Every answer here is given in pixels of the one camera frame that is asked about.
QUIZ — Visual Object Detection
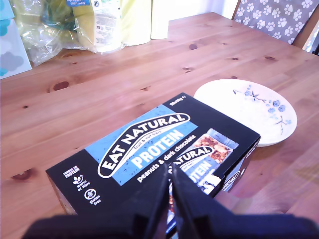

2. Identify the wooden chair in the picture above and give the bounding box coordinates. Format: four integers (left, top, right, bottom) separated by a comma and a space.
231, 0, 319, 55

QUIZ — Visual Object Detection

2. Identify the yellow paper roll pack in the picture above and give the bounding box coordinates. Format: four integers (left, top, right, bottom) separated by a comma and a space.
74, 0, 153, 54

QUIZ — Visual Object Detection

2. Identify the grey paw print chair cover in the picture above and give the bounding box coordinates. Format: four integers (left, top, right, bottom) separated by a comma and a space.
235, 0, 319, 45

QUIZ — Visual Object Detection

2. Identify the clear plastic bag with greens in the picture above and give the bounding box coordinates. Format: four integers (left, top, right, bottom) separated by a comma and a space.
14, 0, 84, 67

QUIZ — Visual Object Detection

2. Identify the black blue snack bar carton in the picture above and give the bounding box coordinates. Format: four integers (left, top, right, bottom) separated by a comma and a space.
45, 92, 261, 235

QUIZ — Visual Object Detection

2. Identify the white bowl with blue flowers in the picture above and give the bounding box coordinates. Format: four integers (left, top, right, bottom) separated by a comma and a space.
193, 79, 298, 148

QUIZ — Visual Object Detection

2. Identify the small white carton box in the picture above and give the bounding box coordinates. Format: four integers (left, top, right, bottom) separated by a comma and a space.
151, 0, 170, 40

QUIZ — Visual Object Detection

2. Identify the tissue box with blue print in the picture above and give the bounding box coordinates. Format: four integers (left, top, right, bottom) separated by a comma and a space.
0, 0, 33, 80

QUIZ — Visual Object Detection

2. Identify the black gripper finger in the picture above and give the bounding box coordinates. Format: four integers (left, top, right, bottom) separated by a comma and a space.
134, 163, 171, 236
171, 162, 236, 236

